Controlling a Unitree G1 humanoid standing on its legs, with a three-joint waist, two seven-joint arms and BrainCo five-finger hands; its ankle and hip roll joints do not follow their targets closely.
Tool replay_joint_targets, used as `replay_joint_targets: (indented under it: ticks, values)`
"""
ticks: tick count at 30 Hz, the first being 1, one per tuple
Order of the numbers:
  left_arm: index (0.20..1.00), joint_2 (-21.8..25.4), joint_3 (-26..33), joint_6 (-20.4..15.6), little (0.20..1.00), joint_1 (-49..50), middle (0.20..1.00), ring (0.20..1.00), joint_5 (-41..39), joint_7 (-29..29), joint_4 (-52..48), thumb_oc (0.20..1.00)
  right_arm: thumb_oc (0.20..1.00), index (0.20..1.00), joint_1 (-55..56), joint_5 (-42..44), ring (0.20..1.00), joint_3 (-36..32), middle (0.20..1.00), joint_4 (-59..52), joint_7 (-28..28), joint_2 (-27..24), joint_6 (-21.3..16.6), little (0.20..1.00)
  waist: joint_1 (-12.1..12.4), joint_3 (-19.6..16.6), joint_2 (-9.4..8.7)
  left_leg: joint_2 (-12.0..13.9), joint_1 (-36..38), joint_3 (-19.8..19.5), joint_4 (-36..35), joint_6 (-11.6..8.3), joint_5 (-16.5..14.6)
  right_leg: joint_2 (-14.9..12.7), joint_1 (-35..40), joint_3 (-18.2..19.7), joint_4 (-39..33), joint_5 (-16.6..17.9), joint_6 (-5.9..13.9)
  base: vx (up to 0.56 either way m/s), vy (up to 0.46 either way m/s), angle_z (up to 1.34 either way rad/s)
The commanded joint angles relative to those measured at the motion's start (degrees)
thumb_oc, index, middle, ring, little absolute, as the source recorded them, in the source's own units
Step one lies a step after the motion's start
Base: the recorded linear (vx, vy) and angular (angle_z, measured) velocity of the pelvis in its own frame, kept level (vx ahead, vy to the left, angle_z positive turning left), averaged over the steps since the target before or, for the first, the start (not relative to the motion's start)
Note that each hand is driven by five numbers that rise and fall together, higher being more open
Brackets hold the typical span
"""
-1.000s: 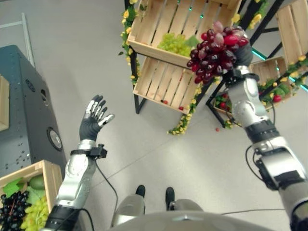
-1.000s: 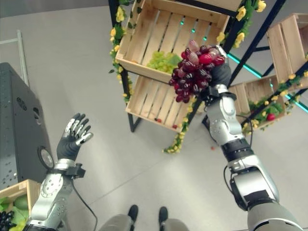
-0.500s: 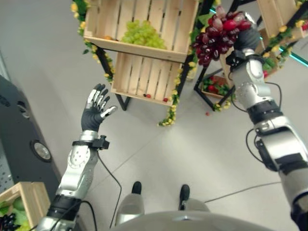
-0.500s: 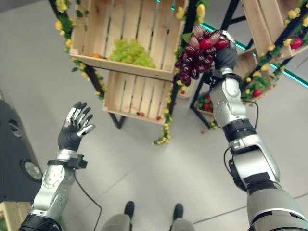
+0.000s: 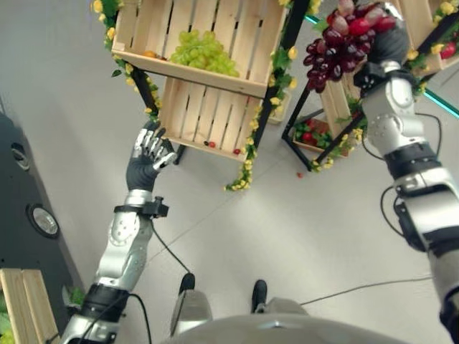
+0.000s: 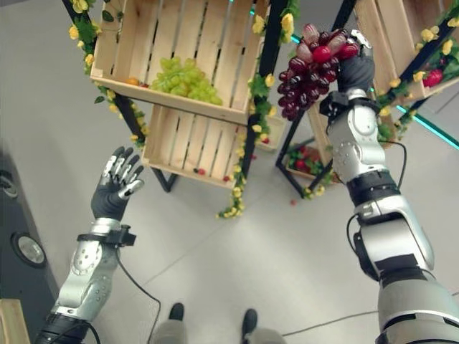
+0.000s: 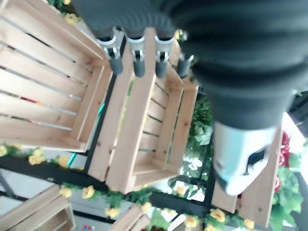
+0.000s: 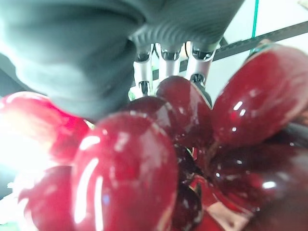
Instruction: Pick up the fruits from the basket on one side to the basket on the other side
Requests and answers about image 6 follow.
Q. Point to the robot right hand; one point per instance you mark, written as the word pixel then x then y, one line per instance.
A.
pixel 355 73

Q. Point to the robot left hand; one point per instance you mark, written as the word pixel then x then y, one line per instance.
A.
pixel 107 202

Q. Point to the red grape bunch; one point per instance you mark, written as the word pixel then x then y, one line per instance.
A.
pixel 308 79

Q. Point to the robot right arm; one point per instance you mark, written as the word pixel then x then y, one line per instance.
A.
pixel 391 229

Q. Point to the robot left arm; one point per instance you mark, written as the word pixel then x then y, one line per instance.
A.
pixel 86 276

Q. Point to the wooden crate with strawberry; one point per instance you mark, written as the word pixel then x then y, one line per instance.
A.
pixel 391 36

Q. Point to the yellow flower garland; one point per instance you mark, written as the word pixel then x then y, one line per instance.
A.
pixel 260 93
pixel 315 188
pixel 84 36
pixel 430 53

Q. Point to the red strawberry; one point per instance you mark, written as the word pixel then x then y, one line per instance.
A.
pixel 432 78

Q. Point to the black speaker cabinet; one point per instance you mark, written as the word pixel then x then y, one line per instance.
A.
pixel 21 222

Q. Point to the red cherries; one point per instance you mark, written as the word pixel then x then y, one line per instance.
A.
pixel 200 171

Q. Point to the small pale wooden crate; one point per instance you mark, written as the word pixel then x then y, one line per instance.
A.
pixel 276 132

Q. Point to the teal light strip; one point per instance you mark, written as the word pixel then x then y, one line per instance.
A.
pixel 437 130

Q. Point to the strawberry pile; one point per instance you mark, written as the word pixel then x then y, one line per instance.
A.
pixel 303 163

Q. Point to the small wooden crate with strawberries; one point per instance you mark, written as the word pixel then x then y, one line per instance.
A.
pixel 292 173

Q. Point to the small orange fruit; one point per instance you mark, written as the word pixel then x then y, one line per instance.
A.
pixel 132 81

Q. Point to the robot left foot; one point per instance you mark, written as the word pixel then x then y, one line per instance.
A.
pixel 176 311

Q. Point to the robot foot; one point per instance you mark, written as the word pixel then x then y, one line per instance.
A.
pixel 249 320
pixel 176 311

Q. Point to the large wooden slat crate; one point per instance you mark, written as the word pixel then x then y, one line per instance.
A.
pixel 222 43

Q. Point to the robot left leg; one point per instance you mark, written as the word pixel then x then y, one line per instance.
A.
pixel 170 331

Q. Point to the robot leg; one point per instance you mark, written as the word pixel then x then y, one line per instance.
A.
pixel 170 331
pixel 263 337

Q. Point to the green grape bunch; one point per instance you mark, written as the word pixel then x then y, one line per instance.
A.
pixel 186 82

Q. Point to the wooden box corner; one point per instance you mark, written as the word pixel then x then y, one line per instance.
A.
pixel 12 322

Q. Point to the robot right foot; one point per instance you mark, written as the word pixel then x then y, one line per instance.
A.
pixel 249 320

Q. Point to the robot right leg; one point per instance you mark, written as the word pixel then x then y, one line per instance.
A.
pixel 263 337

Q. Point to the black metal stand frame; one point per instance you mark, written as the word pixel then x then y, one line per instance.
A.
pixel 290 143
pixel 270 32

